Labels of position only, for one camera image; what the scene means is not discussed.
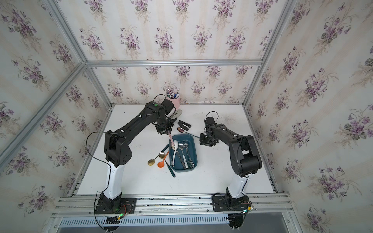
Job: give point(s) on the white slotted cable duct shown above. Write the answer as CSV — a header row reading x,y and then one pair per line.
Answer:
x,y
167,220

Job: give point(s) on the teal plastic storage box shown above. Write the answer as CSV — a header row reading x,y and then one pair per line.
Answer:
x,y
191,149

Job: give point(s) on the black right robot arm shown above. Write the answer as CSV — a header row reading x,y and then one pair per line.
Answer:
x,y
243,153

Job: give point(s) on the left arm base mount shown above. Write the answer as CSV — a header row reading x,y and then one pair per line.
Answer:
x,y
118,206

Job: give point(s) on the pens in cup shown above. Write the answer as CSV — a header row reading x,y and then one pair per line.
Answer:
x,y
172,94

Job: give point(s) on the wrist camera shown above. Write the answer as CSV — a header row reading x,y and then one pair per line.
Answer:
x,y
210,121
170,108

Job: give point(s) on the aluminium rail frame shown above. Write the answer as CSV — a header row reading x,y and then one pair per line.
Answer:
x,y
161,205

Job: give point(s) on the steel spoon marbled handle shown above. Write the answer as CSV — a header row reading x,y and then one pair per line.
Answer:
x,y
182,157

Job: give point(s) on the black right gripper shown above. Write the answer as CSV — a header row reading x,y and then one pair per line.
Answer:
x,y
202,141

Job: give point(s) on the steel spoon green handle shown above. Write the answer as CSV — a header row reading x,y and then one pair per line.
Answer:
x,y
189,160

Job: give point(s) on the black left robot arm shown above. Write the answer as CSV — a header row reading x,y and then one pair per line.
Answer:
x,y
117,144

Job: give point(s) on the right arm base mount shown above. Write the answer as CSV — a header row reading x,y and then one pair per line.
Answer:
x,y
224,202

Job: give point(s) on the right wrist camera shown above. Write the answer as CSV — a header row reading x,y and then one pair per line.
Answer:
x,y
210,121

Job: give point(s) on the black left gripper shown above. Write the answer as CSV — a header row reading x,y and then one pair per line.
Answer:
x,y
165,131

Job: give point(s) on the white plastic spoon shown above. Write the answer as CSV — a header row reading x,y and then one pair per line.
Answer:
x,y
175,151

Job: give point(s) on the gold spoon green handle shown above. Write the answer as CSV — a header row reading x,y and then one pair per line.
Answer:
x,y
170,170
151,162

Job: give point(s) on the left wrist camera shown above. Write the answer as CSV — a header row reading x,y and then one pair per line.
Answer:
x,y
170,108

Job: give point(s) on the steel spoon pink handle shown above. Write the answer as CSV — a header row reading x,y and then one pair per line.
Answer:
x,y
172,141

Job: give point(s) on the pink pen cup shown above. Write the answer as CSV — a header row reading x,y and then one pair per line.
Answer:
x,y
176,102

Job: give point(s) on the orange plastic spoon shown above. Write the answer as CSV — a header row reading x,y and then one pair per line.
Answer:
x,y
162,160

